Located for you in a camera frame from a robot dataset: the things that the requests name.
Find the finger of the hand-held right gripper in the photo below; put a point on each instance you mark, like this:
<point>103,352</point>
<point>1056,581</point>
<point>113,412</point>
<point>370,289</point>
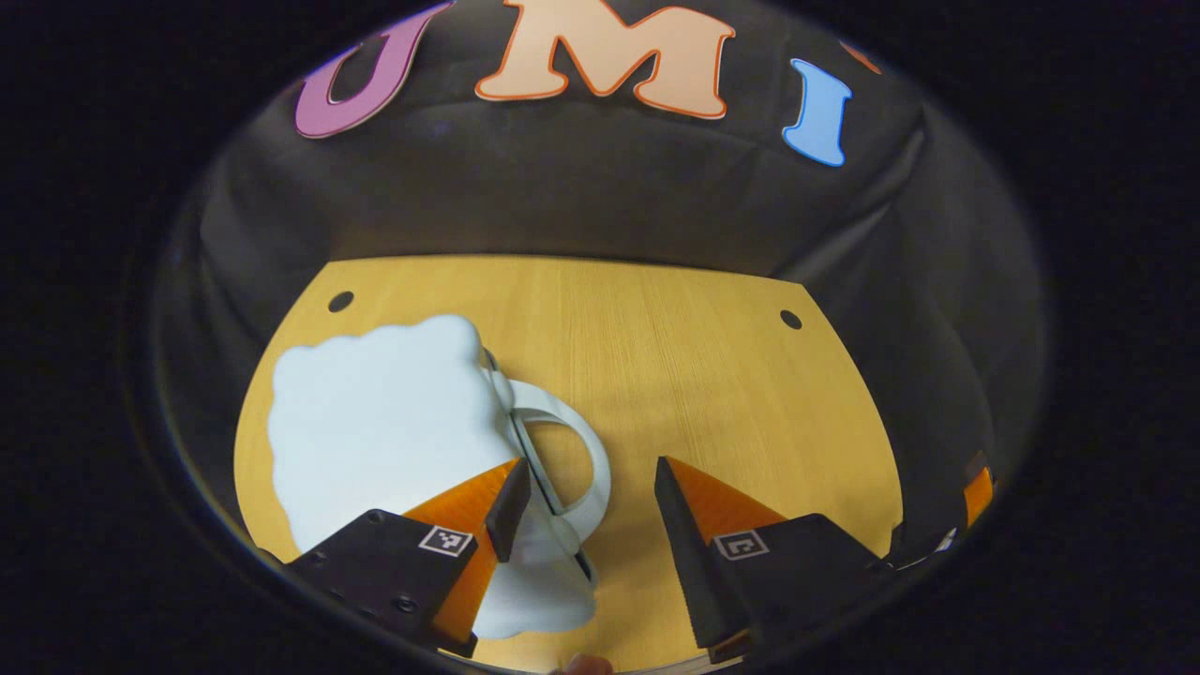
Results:
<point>978,495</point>

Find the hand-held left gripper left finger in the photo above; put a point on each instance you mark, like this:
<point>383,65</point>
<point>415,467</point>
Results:
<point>508,511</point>

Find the black backdrop cloth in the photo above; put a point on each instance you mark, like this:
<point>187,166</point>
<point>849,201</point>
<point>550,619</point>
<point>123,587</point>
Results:
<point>609,187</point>

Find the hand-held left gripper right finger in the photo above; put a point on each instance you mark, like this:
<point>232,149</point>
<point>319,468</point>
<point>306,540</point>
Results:
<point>684,553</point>

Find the light blue cloud-shaped suitcase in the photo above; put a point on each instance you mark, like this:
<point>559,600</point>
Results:
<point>375,422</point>

